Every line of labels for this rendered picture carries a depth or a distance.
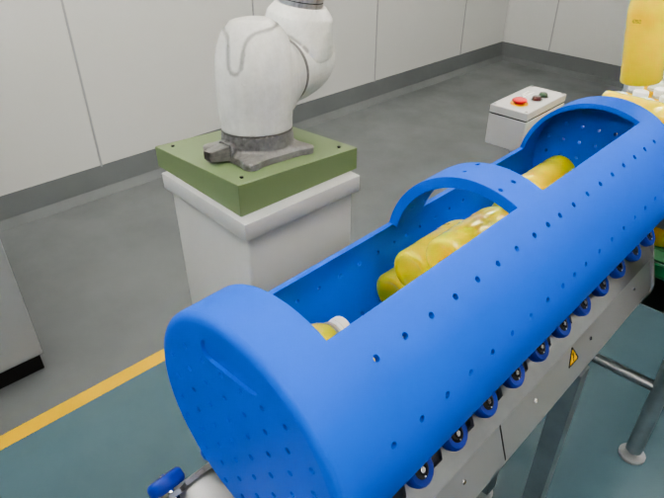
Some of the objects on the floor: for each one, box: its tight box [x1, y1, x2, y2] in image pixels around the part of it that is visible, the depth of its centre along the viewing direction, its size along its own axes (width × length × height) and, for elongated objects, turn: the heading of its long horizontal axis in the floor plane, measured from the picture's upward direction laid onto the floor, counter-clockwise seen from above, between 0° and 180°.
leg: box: [522, 366, 590, 498], centre depth 149 cm, size 6×6×63 cm
